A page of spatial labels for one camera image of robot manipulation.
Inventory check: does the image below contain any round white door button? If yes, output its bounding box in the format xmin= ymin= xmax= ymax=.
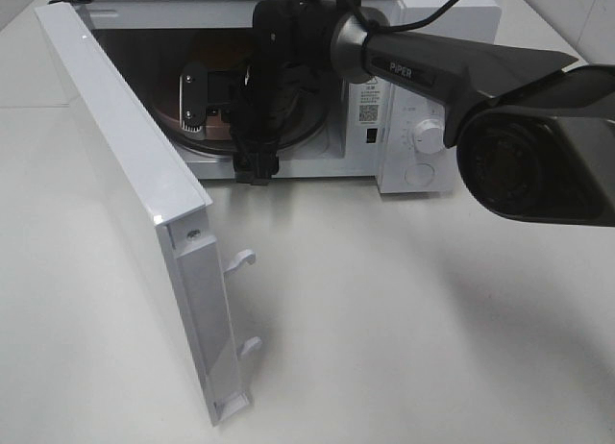
xmin=405 ymin=163 xmax=435 ymax=188

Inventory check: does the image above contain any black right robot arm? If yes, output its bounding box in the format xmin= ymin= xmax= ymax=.
xmin=230 ymin=0 xmax=614 ymax=227

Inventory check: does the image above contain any pink round plate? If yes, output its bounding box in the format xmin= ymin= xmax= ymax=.
xmin=156 ymin=109 xmax=232 ymax=143

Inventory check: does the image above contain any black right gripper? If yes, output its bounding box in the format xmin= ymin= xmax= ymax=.
xmin=207 ymin=56 xmax=332 ymax=185

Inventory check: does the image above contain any toy hamburger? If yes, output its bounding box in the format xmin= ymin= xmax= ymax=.
xmin=188 ymin=30 xmax=255 ymax=71

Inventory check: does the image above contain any white timer knob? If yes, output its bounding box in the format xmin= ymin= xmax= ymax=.
xmin=412 ymin=118 xmax=444 ymax=155

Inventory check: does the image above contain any white microwave door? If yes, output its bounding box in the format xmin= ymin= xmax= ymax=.
xmin=36 ymin=2 xmax=261 ymax=423

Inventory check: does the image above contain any white microwave oven body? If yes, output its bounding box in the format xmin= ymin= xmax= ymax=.
xmin=47 ymin=0 xmax=503 ymax=195

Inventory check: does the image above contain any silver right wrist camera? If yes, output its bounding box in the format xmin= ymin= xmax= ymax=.
xmin=179 ymin=62 xmax=209 ymax=139

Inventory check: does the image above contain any white warning label sticker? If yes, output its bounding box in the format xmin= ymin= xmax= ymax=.
xmin=357 ymin=78 xmax=383 ymax=125

